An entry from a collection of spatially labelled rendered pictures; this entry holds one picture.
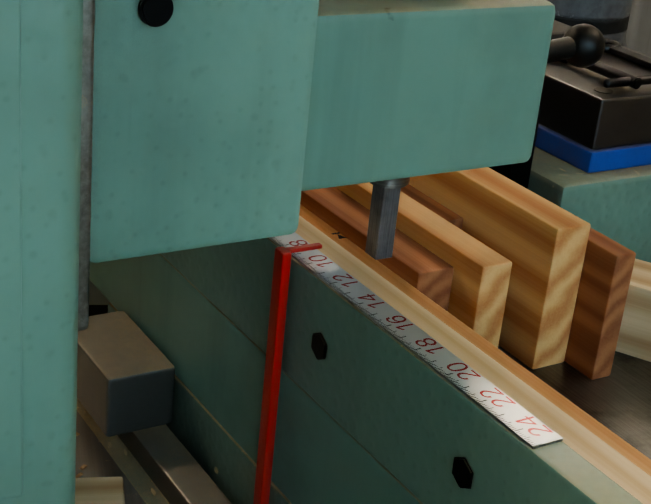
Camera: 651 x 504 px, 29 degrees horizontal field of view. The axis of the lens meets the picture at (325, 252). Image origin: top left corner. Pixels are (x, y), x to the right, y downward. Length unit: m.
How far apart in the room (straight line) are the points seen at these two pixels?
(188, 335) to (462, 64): 0.22
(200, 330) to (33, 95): 0.31
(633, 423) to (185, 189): 0.24
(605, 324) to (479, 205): 0.08
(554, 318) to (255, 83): 0.22
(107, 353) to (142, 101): 0.29
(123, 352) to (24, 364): 0.30
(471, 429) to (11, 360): 0.17
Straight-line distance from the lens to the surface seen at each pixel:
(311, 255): 0.54
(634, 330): 0.61
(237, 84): 0.41
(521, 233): 0.58
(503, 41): 0.51
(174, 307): 0.65
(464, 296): 0.56
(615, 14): 1.25
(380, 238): 0.55
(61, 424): 0.38
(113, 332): 0.69
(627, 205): 0.68
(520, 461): 0.43
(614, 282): 0.57
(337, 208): 0.61
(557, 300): 0.58
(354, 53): 0.47
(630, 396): 0.58
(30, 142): 0.34
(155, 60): 0.39
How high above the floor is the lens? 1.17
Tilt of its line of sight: 24 degrees down
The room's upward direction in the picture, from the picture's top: 6 degrees clockwise
